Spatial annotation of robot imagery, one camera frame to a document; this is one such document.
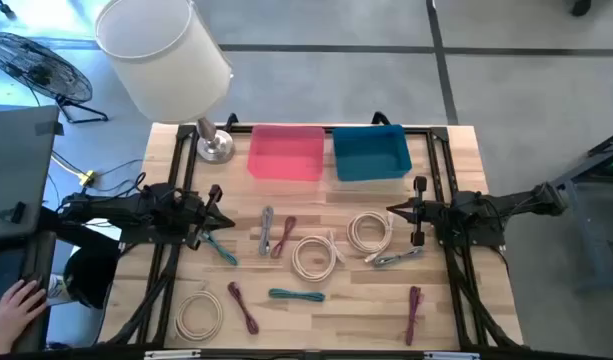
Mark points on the person's hand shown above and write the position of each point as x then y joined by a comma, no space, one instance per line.
8,317

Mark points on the yellow power plug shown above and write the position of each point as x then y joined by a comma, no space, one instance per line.
88,177

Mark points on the grey desk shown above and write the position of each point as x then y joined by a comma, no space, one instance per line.
16,160

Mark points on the black aluminium table frame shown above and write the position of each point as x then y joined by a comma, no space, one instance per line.
440,133

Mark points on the black waste bin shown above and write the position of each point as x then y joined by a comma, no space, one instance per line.
88,275

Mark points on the dark desk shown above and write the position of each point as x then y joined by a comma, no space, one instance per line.
1,265

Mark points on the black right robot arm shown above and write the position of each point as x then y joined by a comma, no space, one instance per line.
511,202

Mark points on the black floor fan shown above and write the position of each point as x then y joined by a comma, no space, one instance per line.
41,70

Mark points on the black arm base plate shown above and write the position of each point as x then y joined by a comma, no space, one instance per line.
481,237
136,237

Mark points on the pink plastic bin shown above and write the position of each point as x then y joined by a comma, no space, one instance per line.
286,155

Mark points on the blue-grey metal cart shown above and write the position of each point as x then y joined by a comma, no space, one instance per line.
596,225

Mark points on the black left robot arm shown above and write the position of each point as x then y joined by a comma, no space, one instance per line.
116,210

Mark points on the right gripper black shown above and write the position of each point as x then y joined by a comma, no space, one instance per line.
428,212

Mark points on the white metal bracket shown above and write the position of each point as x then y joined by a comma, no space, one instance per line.
171,354
451,355

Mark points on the black computer mouse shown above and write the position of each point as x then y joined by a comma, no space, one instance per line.
32,278

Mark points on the black desk clip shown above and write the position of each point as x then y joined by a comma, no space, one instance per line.
17,212

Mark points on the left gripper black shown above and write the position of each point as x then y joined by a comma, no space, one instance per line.
196,215

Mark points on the blue plastic bin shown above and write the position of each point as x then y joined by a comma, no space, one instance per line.
371,152

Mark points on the white printed bottle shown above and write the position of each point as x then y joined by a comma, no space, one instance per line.
58,290

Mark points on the white shade table lamp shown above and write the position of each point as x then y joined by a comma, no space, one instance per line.
161,60

